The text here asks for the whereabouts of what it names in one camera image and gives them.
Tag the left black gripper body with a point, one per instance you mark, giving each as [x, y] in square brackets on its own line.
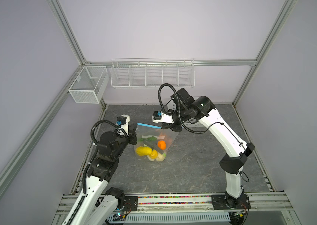
[123, 141]

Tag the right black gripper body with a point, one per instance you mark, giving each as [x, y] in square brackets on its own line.
[178, 118]

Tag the yellow toy banana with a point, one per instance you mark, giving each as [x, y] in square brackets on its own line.
[143, 151]

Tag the green leafy toy vegetable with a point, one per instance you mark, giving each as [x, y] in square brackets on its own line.
[149, 138]

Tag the dark green toy cucumber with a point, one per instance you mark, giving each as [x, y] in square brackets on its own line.
[153, 145]

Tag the clear zip top bag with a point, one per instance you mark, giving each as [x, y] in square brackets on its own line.
[145, 130]

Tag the yellow toy lemon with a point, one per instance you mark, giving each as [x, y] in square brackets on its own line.
[153, 155]

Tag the orange toy carrot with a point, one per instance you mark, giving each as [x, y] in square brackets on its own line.
[161, 145]

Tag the beige round toy bun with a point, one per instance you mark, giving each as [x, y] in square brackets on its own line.
[160, 157]

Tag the white plastic perforated basket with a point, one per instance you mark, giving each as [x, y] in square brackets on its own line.
[189, 120]

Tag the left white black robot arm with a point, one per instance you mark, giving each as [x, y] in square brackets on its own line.
[95, 204]

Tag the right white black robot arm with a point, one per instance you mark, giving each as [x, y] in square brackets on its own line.
[199, 116]

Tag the small white mesh box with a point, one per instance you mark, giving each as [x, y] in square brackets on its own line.
[89, 85]

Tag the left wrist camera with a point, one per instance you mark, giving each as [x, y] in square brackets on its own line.
[122, 122]

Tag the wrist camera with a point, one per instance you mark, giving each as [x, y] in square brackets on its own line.
[122, 122]
[159, 116]

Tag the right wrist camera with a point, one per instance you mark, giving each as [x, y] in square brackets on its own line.
[159, 116]

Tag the long white wire shelf basket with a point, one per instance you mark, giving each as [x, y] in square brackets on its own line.
[152, 72]

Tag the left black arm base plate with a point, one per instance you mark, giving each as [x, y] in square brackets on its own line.
[127, 203]

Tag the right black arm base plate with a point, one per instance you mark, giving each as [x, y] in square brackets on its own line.
[227, 202]

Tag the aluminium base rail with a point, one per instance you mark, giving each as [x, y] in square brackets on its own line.
[203, 202]

